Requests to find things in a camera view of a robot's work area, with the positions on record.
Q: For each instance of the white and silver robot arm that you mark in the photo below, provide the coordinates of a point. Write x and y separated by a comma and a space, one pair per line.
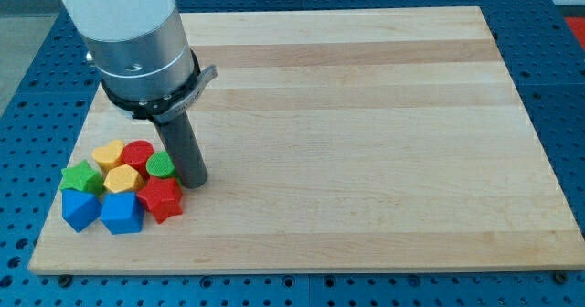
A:
148, 69

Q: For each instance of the red star block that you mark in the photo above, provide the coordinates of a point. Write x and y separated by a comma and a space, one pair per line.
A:
162, 198

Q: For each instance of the yellow heart block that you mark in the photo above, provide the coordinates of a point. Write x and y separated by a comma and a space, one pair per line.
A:
108, 156

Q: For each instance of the green star block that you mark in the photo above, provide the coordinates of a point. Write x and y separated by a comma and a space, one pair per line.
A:
82, 177

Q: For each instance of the wooden board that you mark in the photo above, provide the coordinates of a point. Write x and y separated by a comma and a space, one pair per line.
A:
372, 140

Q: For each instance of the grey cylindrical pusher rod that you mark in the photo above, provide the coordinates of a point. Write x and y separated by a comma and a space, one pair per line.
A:
180, 142

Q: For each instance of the green cylinder block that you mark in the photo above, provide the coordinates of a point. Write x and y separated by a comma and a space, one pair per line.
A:
160, 165

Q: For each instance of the red cylinder block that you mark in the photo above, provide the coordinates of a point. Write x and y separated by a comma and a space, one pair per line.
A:
136, 154

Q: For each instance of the yellow hexagon block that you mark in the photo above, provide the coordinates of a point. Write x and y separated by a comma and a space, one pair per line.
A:
123, 178

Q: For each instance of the blue pentagon block right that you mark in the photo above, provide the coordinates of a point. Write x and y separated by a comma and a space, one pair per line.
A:
122, 213

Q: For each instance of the blue cube block left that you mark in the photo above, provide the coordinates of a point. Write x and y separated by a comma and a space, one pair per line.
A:
79, 209

